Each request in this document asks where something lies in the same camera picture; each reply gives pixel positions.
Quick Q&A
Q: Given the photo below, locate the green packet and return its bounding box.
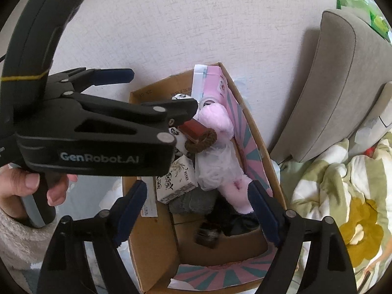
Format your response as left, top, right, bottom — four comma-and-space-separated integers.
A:
336, 0, 392, 42

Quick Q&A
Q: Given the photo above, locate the brown woven ring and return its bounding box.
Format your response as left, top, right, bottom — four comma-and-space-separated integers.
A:
184, 129, 219, 154

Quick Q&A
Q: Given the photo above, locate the person's left forearm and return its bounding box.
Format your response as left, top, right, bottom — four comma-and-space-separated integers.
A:
0, 202, 60, 271

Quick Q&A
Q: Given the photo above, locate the black furry item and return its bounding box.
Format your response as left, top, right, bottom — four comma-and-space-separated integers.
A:
195, 194, 261, 249

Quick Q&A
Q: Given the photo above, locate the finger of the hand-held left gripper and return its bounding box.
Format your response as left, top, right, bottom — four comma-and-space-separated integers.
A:
13, 93, 199, 145
45, 68, 135, 94

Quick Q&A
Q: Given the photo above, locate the pink and white wipes pack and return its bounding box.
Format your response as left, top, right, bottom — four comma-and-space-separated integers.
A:
191, 64, 229, 106

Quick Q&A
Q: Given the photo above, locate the grey cloth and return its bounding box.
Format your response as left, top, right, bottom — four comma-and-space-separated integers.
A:
168, 188, 220, 215

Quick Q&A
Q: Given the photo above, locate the off-white cushion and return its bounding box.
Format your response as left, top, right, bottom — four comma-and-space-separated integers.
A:
352, 81, 392, 148

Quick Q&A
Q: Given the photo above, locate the green floral blanket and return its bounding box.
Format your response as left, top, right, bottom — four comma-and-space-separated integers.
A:
275, 132, 392, 286

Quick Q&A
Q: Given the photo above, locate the pink plush toy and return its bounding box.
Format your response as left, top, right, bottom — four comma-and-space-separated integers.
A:
196, 103, 255, 215

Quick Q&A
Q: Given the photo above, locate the white sock with black print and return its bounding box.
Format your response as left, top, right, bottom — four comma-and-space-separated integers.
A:
168, 93, 198, 137
174, 134, 192, 157

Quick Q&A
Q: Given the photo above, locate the person's left hand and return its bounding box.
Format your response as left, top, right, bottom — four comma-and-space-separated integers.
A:
0, 164, 78, 219

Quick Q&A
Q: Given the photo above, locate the beige cushion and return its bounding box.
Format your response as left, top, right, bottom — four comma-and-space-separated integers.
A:
269, 9, 392, 163

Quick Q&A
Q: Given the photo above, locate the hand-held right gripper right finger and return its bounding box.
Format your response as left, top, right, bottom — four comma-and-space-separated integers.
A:
248, 180, 358, 294

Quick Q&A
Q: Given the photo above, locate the white printed tissue packet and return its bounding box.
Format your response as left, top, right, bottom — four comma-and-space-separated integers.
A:
156, 155, 199, 204

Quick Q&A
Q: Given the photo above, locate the cardboard box with pink flaps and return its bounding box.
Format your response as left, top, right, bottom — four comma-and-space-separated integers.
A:
122, 62, 290, 293

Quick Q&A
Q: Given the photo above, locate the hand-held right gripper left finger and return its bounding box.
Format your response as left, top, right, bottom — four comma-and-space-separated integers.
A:
37, 180, 148, 294

